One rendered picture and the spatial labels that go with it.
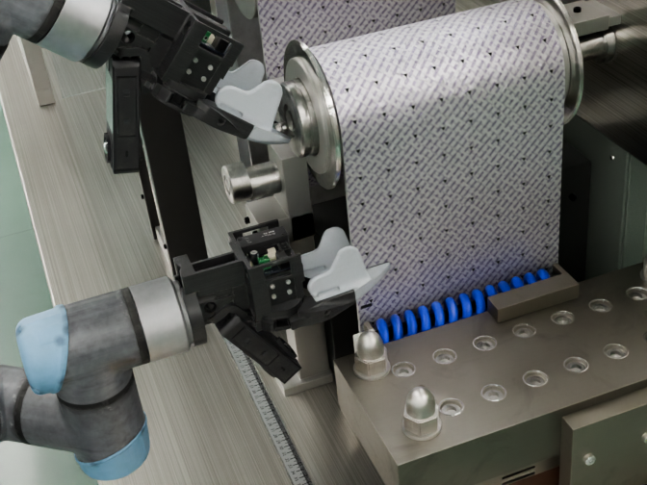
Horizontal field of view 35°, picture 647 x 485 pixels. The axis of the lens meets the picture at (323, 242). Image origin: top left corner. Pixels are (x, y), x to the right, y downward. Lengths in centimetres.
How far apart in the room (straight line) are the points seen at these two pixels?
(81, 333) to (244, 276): 16
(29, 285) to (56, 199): 149
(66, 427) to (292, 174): 33
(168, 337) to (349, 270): 19
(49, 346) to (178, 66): 28
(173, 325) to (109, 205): 68
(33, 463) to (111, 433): 154
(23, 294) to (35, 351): 216
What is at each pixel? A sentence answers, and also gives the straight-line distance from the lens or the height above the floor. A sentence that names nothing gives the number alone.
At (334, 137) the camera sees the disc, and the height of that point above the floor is 126.
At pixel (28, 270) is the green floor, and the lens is 322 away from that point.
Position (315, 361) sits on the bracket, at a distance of 120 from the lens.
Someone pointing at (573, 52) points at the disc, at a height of 128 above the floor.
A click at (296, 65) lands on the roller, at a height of 130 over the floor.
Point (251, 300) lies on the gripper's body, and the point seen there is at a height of 112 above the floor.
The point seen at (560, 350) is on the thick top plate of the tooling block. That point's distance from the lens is 105.
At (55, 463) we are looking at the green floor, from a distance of 254.
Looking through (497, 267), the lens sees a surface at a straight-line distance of 112.
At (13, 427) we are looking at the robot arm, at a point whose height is 102.
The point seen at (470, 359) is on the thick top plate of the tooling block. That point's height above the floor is 103.
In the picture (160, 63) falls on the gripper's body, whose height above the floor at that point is 134.
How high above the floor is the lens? 170
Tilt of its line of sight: 34 degrees down
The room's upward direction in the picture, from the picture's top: 7 degrees counter-clockwise
